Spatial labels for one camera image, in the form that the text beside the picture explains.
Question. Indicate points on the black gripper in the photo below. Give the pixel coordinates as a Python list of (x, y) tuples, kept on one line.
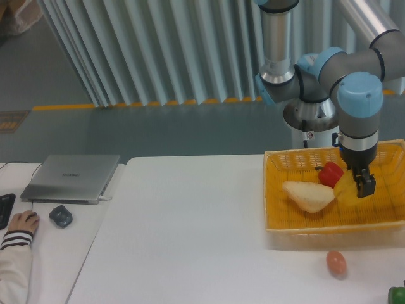
[(358, 153)]

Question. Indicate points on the yellow bell pepper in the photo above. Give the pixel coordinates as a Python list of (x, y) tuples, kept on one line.
[(345, 190)]

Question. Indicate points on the black computer mouse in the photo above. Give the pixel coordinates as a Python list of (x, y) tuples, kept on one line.
[(30, 216)]

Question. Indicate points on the cream striped sleeve forearm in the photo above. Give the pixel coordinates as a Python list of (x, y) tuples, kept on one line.
[(16, 264)]

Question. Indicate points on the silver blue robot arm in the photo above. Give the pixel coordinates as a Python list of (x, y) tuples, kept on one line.
[(337, 92)]

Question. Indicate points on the red bell pepper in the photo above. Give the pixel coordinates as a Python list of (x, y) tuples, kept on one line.
[(329, 174)]

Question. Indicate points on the yellow woven basket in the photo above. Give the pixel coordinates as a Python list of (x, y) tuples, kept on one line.
[(384, 209)]

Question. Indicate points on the green bell pepper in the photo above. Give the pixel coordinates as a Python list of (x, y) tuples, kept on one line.
[(396, 295)]

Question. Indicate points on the person's hand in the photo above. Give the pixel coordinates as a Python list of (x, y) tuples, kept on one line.
[(18, 222)]

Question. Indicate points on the white bread slice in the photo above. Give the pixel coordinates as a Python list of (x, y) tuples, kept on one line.
[(310, 197)]

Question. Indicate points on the brown egg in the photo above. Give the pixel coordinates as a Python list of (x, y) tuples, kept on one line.
[(336, 264)]

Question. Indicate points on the white laptop plug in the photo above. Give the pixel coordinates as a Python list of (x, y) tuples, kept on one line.
[(104, 198)]

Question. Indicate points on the grey folding partition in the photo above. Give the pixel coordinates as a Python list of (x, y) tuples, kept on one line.
[(161, 51)]

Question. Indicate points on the silver laptop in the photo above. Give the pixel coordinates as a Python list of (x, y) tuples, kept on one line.
[(71, 179)]

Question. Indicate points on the dark grey small case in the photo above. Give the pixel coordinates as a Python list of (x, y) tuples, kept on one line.
[(61, 216)]

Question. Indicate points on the black keyboard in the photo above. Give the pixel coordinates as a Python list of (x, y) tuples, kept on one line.
[(6, 206)]

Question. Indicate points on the cardboard box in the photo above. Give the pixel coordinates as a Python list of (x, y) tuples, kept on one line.
[(19, 16)]

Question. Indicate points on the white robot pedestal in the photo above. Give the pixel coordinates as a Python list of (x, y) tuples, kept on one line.
[(311, 139)]

